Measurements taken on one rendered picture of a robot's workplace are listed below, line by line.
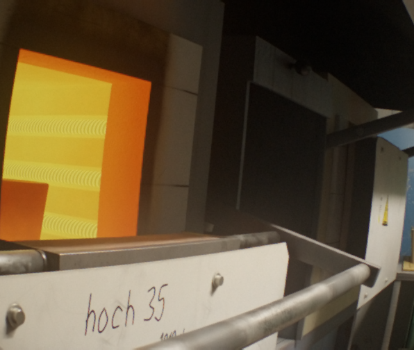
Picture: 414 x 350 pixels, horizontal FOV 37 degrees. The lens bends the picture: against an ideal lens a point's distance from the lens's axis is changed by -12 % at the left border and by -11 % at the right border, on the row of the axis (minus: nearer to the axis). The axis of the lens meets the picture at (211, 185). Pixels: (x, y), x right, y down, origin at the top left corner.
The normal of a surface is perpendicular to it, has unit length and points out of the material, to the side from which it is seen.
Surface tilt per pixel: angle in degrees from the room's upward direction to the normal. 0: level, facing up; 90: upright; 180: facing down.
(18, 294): 90
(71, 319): 90
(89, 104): 90
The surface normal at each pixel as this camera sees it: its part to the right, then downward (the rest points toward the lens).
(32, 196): 0.71, 0.19
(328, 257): -0.43, -0.03
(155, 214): 0.90, 0.09
